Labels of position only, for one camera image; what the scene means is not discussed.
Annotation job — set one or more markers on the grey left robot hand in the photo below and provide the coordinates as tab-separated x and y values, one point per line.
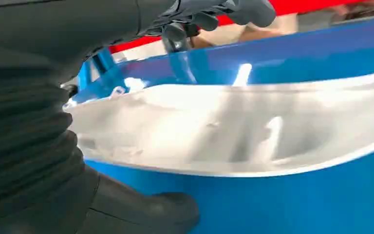
77	25

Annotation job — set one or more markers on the left arm ribbed grey sleeve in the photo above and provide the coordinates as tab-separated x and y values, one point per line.
19	129

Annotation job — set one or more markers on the red bar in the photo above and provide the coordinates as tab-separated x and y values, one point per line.
290	6

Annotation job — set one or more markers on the blue plastic tray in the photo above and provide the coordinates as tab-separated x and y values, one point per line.
271	206

